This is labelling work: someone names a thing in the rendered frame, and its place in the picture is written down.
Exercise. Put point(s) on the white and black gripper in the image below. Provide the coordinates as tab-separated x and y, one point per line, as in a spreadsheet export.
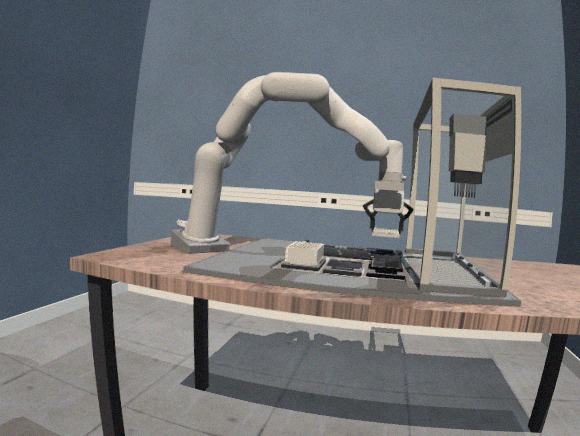
388	201

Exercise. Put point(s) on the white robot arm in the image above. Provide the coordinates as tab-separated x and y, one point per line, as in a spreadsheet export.
233	129

